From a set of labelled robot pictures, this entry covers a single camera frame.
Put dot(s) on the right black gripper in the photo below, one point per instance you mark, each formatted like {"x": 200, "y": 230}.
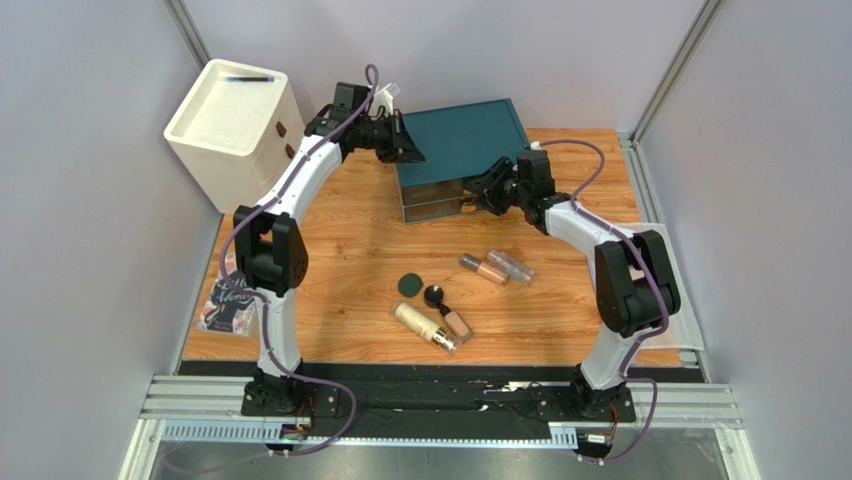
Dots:
{"x": 497, "y": 184}

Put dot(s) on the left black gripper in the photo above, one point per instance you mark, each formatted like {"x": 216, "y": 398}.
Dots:
{"x": 410, "y": 153}

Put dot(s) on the teal drawer organizer box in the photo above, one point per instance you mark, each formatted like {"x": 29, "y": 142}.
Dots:
{"x": 461, "y": 141}

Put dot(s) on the peach lip gloss tube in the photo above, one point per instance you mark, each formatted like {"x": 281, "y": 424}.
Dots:
{"x": 483, "y": 269}

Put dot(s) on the clear lip gloss tube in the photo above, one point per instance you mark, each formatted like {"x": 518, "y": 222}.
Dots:
{"x": 512, "y": 266}

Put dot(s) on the black round cap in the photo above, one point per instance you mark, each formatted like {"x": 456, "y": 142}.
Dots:
{"x": 433, "y": 296}

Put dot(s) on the beige foundation bottle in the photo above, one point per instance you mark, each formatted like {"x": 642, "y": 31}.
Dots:
{"x": 456, "y": 323}

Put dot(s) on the cream gold pump bottle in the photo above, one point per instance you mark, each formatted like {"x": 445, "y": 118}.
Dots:
{"x": 425, "y": 327}

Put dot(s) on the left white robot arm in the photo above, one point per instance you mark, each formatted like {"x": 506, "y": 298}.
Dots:
{"x": 271, "y": 253}

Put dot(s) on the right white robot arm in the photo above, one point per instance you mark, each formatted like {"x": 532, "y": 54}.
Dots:
{"x": 634, "y": 282}

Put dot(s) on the dark green round compact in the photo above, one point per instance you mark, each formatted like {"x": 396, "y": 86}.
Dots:
{"x": 409, "y": 285}

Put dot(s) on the white drawer cabinet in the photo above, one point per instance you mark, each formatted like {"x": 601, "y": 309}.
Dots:
{"x": 236, "y": 139}

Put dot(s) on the Little Women book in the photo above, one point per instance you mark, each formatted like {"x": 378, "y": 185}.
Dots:
{"x": 227, "y": 311}

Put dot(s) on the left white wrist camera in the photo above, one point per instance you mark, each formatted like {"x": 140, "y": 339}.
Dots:
{"x": 383, "y": 100}

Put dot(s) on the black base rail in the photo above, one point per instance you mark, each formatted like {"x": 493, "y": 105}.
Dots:
{"x": 332, "y": 390}

